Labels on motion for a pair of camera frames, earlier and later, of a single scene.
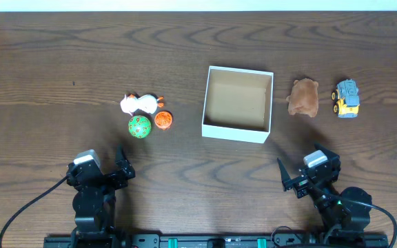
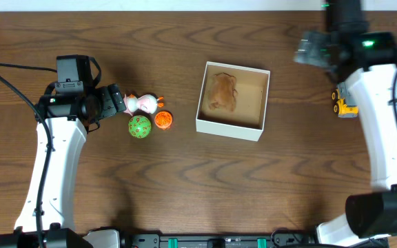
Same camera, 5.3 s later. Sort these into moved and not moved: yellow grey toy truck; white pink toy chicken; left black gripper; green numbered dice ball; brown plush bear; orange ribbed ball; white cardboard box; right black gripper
Moved: white cardboard box; brown plush bear; left black gripper; right black gripper
Not moved: green numbered dice ball; orange ribbed ball; yellow grey toy truck; white pink toy chicken
